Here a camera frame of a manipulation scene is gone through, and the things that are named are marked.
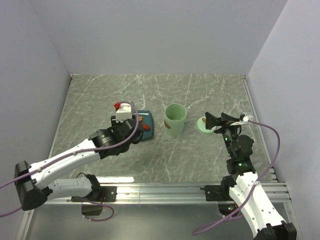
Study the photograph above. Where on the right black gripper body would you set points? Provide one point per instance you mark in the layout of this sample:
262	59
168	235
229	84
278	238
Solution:
229	133

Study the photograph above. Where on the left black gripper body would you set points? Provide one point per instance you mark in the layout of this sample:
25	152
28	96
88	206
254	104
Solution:
116	124

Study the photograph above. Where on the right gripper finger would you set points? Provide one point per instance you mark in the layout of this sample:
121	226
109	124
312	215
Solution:
212	121
227	119

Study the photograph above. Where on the teal square plate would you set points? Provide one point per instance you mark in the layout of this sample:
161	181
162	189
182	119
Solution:
146	119

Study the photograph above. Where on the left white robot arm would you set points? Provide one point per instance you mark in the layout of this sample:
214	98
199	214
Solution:
41	181

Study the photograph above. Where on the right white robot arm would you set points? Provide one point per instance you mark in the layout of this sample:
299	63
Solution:
243	185

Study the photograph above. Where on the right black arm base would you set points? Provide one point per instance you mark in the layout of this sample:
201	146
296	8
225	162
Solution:
220	194

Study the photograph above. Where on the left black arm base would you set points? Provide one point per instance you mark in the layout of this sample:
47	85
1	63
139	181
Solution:
96	198

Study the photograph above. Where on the red sausage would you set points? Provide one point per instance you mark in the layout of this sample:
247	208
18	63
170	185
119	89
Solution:
146	127

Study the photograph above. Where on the mint green canister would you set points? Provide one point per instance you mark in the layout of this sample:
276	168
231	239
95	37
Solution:
174	119

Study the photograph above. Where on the mint green lid brown handle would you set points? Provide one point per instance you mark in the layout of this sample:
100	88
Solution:
201	127

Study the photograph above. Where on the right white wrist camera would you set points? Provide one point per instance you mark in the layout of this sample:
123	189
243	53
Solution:
244	119

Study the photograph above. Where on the aluminium right side rail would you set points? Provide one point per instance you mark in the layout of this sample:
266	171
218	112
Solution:
260	133

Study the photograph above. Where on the aluminium rail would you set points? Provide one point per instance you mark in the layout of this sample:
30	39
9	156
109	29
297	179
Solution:
174	193
260	133

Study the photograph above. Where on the aluminium front rail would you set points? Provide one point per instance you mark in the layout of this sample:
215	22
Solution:
174	193

